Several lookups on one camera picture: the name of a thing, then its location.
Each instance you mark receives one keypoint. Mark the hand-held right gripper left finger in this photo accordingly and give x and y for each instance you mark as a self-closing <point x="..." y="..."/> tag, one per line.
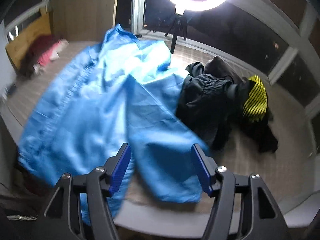
<point x="121" y="170"/>

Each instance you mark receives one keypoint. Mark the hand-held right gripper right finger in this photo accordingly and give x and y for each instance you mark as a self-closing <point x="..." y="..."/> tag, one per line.
<point x="201" y="170"/>

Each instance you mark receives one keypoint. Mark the blue jacket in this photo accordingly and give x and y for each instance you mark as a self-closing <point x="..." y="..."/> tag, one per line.
<point x="100" y="100"/>

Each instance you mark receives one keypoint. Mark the dark grey garment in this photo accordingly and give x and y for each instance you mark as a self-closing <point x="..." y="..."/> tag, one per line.
<point x="200" y="100"/>

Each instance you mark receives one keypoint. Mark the yellow striped black garment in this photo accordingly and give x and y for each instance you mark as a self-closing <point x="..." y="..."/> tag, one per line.
<point x="255" y="100"/>

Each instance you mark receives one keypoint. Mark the black tripod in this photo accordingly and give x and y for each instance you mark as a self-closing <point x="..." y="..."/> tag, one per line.
<point x="174" y="42"/>

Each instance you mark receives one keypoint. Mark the pink garment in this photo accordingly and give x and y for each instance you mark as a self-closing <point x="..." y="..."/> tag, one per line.
<point x="46" y="58"/>

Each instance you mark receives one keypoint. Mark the brown garment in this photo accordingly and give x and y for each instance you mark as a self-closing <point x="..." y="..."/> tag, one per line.
<point x="26" y="67"/>

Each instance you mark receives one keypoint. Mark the maroon garment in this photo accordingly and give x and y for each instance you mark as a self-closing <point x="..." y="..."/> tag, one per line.
<point x="42" y="45"/>

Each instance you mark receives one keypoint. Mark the wooden headboard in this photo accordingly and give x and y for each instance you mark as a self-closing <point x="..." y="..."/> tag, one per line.
<point x="20" y="47"/>

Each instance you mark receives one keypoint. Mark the wooden cabinet panel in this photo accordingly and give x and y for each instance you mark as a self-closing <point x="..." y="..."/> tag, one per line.
<point x="82" y="12"/>

